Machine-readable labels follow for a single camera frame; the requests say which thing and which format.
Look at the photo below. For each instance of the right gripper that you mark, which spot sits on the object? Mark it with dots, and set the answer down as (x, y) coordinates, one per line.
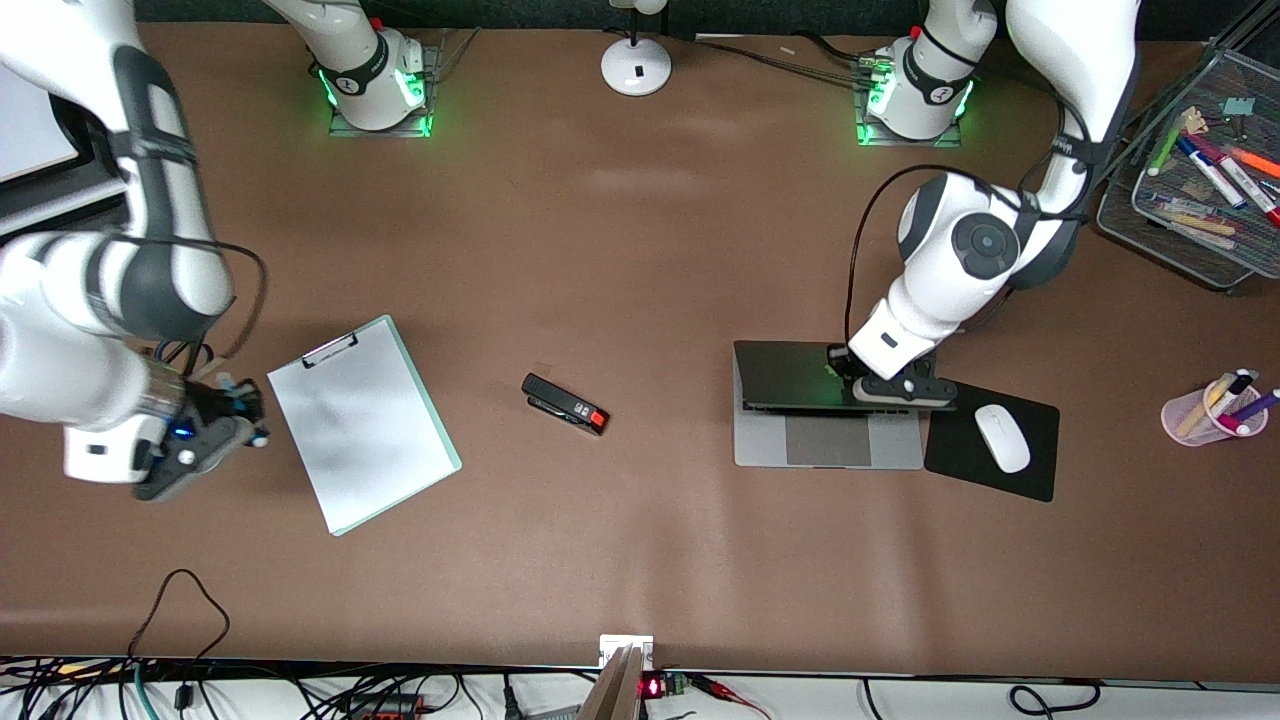
(212, 403)

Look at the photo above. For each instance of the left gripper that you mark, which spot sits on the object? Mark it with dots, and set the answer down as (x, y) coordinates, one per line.
(843, 362)

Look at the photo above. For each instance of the silver laptop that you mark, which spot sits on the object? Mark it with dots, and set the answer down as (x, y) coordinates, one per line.
(830, 445)

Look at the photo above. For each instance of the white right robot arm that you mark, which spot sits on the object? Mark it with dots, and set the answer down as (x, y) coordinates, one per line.
(150, 270)

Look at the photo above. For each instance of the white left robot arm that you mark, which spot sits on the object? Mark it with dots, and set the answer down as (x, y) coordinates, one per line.
(985, 240)

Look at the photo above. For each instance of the green highlighter marker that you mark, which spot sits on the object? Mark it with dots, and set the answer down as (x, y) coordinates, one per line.
(1168, 148)

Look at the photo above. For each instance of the white marker black cap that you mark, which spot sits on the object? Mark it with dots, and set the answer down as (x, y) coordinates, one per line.
(1240, 382)

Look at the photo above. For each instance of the red tipped white marker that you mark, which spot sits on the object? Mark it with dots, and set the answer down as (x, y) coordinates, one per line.
(1240, 426)

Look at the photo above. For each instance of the purple marker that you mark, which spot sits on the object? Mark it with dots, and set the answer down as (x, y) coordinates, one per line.
(1262, 403)

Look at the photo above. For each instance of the blue capped white marker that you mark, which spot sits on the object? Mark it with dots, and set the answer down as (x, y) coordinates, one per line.
(1212, 172)

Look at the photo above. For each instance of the red capped white marker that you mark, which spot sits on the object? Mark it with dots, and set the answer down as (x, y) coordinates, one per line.
(1250, 190)

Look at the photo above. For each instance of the orange marker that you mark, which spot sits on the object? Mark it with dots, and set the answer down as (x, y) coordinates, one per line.
(1255, 162)

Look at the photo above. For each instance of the white paper sheet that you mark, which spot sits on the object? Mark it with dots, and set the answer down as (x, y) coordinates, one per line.
(360, 440)

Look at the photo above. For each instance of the black mouse pad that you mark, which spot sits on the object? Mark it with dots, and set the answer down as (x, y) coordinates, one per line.
(960, 450)

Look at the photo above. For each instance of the white computer mouse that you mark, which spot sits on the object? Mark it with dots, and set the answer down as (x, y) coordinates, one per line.
(1003, 438)

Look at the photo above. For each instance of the mint green clipboard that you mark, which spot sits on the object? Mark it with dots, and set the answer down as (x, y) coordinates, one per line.
(440, 440)

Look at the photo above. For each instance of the black document tray rack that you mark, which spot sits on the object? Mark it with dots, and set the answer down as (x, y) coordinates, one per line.
(60, 200)

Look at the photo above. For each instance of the black stapler red tip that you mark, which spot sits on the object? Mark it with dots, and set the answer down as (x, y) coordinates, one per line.
(560, 402)

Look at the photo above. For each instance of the black orange power strip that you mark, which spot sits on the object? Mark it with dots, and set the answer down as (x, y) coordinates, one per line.
(385, 706)

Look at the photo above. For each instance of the pink translucent pen cup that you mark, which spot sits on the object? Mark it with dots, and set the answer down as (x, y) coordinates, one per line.
(1185, 425)

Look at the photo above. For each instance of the white document sheet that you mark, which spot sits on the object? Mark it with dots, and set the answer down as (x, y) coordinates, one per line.
(30, 125)

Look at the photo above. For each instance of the yellow wooden stick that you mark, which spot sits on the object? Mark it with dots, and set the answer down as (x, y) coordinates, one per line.
(1205, 408)

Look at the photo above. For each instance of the circuit board red display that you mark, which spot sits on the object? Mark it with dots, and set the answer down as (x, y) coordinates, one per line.
(665, 686)

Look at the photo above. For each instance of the beige flat stick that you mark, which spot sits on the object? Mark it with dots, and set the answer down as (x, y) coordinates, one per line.
(1200, 232)

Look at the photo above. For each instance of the white round stand base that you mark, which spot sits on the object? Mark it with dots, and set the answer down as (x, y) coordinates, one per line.
(620, 70)

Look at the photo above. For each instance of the grey wooden beam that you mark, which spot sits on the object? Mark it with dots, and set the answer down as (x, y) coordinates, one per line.
(615, 690)

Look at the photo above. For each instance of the teal binder clip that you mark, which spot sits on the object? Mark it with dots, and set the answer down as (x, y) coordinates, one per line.
(1237, 105)

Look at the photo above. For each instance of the white table edge bracket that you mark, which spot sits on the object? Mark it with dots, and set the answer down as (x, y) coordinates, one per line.
(615, 645)

